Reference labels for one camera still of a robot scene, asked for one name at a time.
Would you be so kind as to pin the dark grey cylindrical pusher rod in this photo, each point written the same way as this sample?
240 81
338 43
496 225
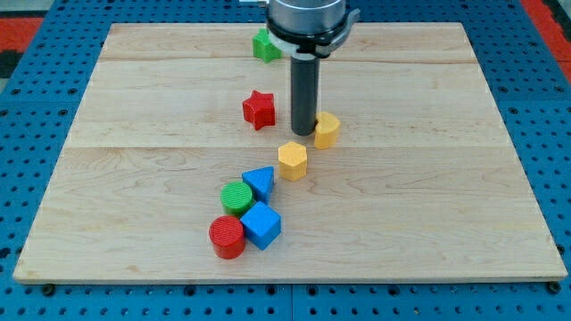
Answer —
304 90

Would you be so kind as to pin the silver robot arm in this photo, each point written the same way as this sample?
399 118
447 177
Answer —
308 31

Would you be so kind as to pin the yellow hexagon block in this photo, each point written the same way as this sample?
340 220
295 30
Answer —
293 160

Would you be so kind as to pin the green star block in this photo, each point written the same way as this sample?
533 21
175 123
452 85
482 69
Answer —
263 49

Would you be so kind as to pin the red star block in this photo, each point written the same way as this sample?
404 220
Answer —
259 110

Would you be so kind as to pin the blue triangle block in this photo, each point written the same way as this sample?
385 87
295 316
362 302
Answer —
261 182

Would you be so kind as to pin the green cylinder block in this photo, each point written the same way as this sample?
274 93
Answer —
236 198

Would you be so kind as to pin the wooden board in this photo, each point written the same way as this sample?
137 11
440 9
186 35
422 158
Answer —
423 185

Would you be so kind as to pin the blue cube block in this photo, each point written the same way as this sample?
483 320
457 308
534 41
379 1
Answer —
262 225

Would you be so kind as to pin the red cylinder block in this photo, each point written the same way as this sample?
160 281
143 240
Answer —
227 237

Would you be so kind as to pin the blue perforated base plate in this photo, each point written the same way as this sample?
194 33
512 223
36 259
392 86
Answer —
43 93

